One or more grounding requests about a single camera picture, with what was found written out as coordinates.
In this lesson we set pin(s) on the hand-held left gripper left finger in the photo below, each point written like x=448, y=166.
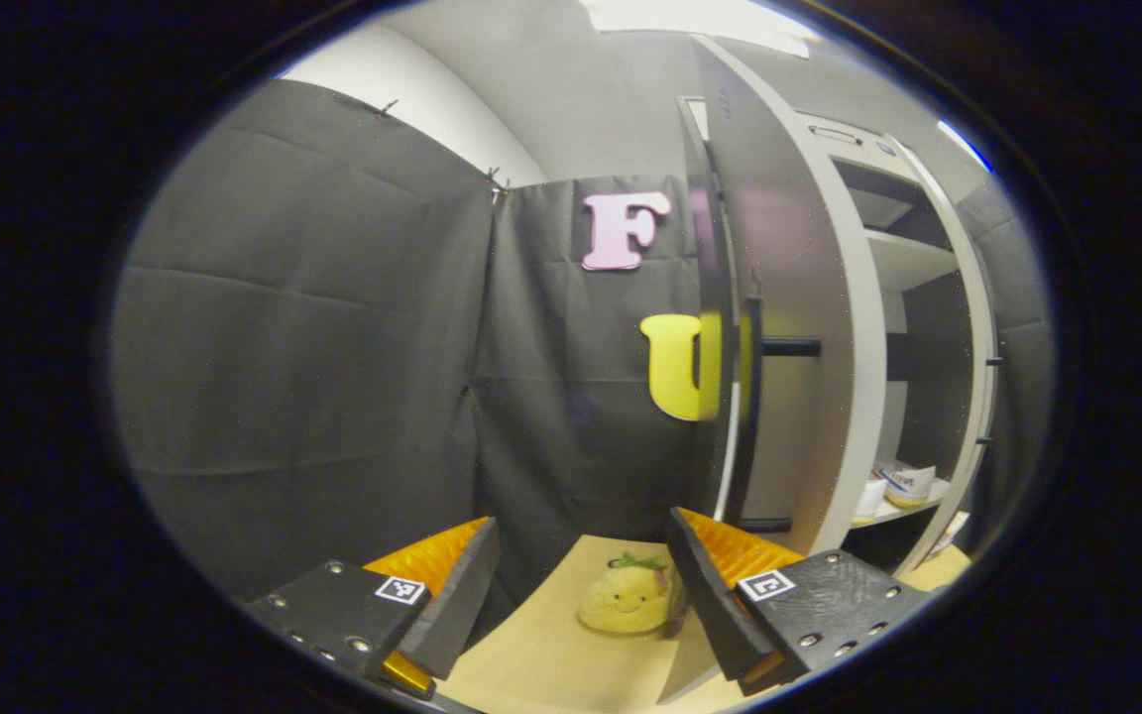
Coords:
x=457, y=605

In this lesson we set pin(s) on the grey shoe cabinet door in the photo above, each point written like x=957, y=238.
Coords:
x=980, y=397
x=799, y=248

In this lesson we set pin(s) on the yellow plush toy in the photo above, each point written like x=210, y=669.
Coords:
x=626, y=600

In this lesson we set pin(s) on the large ceiling light panel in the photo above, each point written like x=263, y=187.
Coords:
x=700, y=20

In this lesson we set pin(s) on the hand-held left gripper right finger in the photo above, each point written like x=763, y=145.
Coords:
x=705, y=595

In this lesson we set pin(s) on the white canvas shoe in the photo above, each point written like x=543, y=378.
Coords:
x=913, y=483
x=868, y=499

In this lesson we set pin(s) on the black backdrop cloth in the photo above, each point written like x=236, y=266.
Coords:
x=313, y=347

